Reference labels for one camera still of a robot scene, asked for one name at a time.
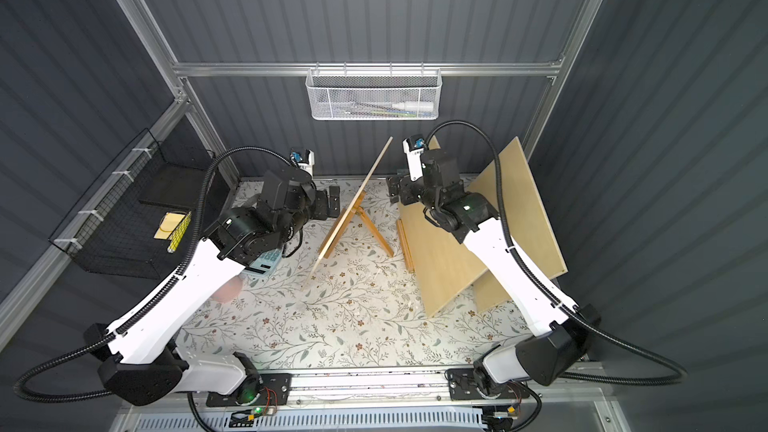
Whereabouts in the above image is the wooden easel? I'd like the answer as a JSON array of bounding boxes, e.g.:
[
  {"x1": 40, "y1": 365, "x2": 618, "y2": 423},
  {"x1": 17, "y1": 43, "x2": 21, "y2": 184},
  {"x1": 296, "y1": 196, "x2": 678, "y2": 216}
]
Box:
[
  {"x1": 396, "y1": 219, "x2": 415, "y2": 273},
  {"x1": 324, "y1": 192, "x2": 394, "y2": 259}
]

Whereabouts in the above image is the large plywood board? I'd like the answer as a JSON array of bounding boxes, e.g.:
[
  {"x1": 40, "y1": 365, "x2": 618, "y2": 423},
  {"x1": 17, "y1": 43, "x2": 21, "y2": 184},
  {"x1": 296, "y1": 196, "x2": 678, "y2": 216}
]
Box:
[{"x1": 467, "y1": 138, "x2": 568, "y2": 313}]

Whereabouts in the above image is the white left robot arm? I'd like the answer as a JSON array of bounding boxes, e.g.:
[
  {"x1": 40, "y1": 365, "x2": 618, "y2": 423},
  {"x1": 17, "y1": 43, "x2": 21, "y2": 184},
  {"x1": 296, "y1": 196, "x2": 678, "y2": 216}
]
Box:
[{"x1": 98, "y1": 167, "x2": 340, "y2": 406}]

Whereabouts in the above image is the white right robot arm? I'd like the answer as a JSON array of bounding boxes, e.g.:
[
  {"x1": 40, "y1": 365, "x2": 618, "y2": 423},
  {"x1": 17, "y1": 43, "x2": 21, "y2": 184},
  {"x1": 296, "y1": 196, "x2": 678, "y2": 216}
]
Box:
[{"x1": 387, "y1": 140, "x2": 591, "y2": 394}]

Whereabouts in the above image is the teal desk calculator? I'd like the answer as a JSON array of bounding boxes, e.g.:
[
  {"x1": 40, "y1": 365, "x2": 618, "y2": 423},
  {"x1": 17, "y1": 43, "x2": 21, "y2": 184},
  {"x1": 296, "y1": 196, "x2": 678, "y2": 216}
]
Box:
[{"x1": 244, "y1": 249, "x2": 282, "y2": 277}]

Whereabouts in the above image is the white tube in basket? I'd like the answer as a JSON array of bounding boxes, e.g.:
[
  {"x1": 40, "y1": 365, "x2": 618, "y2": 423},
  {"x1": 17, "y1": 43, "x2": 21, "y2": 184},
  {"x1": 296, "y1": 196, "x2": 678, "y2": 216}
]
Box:
[{"x1": 391, "y1": 101, "x2": 435, "y2": 114}]

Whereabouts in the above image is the pink cup with markers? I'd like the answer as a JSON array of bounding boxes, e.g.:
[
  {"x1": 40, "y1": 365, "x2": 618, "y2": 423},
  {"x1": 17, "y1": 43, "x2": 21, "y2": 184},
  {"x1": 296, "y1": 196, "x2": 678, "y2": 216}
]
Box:
[{"x1": 211, "y1": 275, "x2": 243, "y2": 304}]

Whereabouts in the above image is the black tray in basket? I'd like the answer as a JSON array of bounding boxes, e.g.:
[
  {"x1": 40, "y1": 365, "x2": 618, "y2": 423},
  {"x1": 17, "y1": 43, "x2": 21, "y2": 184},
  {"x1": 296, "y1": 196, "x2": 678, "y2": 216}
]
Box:
[{"x1": 138, "y1": 164, "x2": 205, "y2": 211}]

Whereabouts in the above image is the yellow sticky note pad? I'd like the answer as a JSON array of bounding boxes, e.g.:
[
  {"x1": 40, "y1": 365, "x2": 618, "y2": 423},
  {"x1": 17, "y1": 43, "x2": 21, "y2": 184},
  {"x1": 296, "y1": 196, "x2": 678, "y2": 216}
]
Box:
[{"x1": 154, "y1": 212, "x2": 186, "y2": 240}]

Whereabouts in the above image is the white wire mesh basket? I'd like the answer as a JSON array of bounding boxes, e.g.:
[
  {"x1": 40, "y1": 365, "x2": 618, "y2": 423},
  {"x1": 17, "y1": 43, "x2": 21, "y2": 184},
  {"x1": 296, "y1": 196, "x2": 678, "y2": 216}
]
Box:
[{"x1": 305, "y1": 68, "x2": 443, "y2": 121}]

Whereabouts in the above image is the black wire wall basket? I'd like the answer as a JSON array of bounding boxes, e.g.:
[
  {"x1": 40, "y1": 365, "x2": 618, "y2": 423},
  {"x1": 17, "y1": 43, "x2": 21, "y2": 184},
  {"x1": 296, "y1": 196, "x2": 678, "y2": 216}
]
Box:
[{"x1": 49, "y1": 124, "x2": 217, "y2": 280}]

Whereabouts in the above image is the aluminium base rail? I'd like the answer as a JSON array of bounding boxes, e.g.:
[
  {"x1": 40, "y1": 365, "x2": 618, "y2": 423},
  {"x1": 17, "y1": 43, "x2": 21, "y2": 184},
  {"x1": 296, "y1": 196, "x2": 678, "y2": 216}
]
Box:
[{"x1": 119, "y1": 365, "x2": 613, "y2": 414}]

